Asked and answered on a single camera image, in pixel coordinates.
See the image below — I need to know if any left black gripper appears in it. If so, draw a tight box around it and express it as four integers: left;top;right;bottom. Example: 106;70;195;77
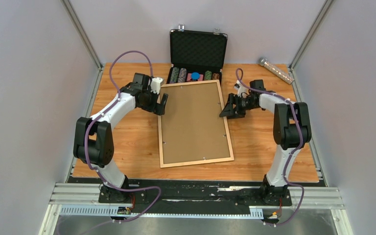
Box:
138;88;167;116

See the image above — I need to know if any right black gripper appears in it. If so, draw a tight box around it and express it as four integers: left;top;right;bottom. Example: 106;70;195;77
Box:
220;93;258;119

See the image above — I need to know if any light wooden picture frame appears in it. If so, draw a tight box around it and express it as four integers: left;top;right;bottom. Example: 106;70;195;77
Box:
157;79;235;169

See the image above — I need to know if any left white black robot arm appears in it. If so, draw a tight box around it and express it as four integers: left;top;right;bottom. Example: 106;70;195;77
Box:
73;73;168;202

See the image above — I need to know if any blue round chip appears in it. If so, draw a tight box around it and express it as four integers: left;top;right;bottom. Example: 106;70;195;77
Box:
190;72;201;81

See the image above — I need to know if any silver glitter tube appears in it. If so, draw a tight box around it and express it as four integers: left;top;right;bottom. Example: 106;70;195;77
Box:
258;57;294;85

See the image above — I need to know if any black poker chip case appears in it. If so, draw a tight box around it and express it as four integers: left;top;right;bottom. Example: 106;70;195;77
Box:
166;24;228;84

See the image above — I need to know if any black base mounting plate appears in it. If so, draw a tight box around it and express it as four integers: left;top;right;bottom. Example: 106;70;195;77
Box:
68;177;294;215

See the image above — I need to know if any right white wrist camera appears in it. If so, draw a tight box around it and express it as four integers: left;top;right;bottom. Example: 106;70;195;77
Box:
234;81;248;98

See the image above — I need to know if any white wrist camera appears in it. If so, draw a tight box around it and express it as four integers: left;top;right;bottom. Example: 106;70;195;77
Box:
234;81;248;98
150;77;164;94

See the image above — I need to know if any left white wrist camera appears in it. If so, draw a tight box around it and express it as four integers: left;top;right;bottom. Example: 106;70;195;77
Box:
150;77;164;94

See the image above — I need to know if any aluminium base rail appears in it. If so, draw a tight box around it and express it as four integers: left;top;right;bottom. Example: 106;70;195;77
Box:
40;178;353;235

